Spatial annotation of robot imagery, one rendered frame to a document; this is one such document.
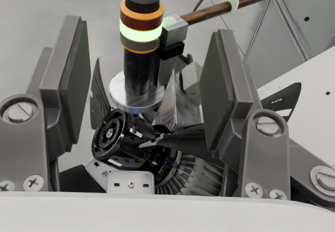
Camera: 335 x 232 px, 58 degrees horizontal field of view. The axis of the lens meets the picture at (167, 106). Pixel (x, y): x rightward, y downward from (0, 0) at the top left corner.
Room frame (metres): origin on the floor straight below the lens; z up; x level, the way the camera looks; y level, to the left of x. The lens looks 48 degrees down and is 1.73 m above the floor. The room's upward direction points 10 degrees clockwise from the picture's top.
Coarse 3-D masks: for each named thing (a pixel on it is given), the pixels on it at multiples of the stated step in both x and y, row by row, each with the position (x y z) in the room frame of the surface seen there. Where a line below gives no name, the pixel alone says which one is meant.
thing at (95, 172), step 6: (90, 162) 0.34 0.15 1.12; (90, 168) 0.33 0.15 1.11; (96, 168) 0.33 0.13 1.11; (102, 168) 0.33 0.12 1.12; (108, 168) 0.33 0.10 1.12; (90, 174) 0.32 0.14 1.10; (96, 174) 0.32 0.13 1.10; (108, 174) 0.32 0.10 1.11; (96, 180) 0.31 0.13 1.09; (102, 180) 0.31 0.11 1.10; (108, 180) 0.31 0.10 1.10; (102, 186) 0.30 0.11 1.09
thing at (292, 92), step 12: (300, 84) 0.37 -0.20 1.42; (276, 96) 0.36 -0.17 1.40; (288, 96) 0.33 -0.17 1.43; (264, 108) 0.32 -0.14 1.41; (276, 108) 0.31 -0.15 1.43; (288, 108) 0.29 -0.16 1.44; (288, 120) 0.27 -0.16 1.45; (180, 132) 0.32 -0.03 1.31; (192, 132) 0.30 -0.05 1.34; (204, 132) 0.29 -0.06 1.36; (156, 144) 0.30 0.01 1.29; (168, 144) 0.28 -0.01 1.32; (180, 144) 0.27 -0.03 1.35; (192, 144) 0.26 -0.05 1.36; (204, 144) 0.26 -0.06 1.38; (204, 156) 0.23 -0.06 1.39
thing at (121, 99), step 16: (176, 16) 0.31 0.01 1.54; (176, 32) 0.29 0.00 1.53; (160, 48) 0.27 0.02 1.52; (176, 48) 0.28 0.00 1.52; (160, 64) 0.27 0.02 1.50; (112, 80) 0.27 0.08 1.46; (160, 80) 0.28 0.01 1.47; (112, 96) 0.25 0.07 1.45; (128, 96) 0.25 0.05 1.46; (144, 96) 0.26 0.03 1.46; (160, 96) 0.26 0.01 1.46; (144, 112) 0.24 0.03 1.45
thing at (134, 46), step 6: (120, 30) 0.26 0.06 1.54; (120, 36) 0.26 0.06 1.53; (126, 42) 0.25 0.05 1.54; (132, 42) 0.25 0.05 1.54; (138, 42) 0.25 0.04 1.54; (144, 42) 0.25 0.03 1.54; (150, 42) 0.25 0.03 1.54; (156, 42) 0.26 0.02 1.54; (132, 48) 0.25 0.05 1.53; (138, 48) 0.25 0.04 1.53; (144, 48) 0.25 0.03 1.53; (150, 48) 0.25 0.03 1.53
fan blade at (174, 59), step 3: (201, 0) 0.57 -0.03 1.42; (198, 3) 0.57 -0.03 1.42; (195, 6) 0.59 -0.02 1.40; (195, 9) 0.56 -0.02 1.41; (174, 57) 0.57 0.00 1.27; (171, 60) 0.55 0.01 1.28; (174, 60) 0.58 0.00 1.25; (171, 63) 0.55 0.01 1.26; (174, 63) 0.59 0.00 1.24; (171, 66) 0.56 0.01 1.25; (171, 69) 0.56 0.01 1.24; (171, 72) 0.57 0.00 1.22; (168, 78) 0.54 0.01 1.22; (168, 81) 0.55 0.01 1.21; (165, 87) 0.52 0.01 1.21
